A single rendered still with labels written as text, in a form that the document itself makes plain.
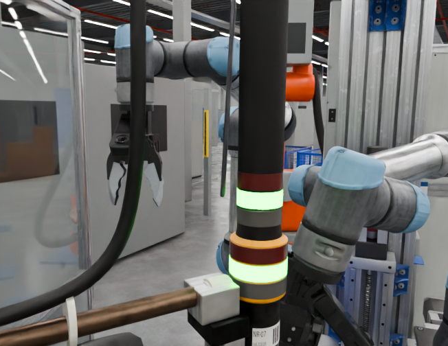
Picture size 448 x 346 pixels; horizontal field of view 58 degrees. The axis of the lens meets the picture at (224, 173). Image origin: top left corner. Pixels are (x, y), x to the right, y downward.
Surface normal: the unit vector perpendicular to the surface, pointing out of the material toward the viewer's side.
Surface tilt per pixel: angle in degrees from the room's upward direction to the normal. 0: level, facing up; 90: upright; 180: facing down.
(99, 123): 90
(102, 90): 90
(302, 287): 89
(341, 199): 84
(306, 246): 77
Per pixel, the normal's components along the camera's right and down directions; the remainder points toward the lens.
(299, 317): -0.10, 0.14
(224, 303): 0.51, 0.14
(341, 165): -0.62, -0.12
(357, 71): -0.34, 0.15
